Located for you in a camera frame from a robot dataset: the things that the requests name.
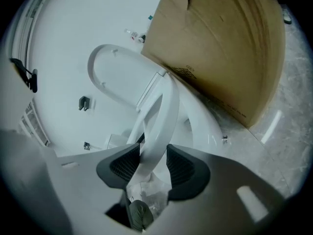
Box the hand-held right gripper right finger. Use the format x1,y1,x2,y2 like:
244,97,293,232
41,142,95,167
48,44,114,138
151,144,287,235

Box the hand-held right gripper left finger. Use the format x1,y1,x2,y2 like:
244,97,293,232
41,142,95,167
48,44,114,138
57,142,141,230

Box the white toilet seat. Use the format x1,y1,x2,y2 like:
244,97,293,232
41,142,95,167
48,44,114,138
127,75,181,184

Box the white toilet lid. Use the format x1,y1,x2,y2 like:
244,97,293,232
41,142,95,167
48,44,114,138
87,44,170,113

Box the person's right shoe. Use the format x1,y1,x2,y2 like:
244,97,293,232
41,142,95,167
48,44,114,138
128,199,155,233

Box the large cardboard box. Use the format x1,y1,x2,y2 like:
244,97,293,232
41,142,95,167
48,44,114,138
140,0,287,130

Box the clear bottle with red label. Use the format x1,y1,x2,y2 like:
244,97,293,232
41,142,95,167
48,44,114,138
124,28,139,42

